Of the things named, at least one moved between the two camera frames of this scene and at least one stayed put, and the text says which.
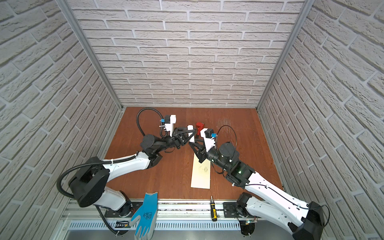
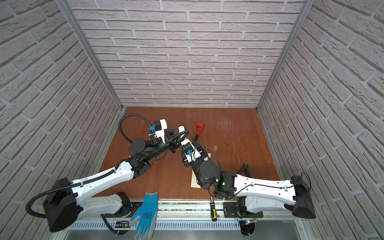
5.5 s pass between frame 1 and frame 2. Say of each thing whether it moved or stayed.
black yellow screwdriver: stayed
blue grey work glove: stayed
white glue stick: moved
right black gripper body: moved
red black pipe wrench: stayed
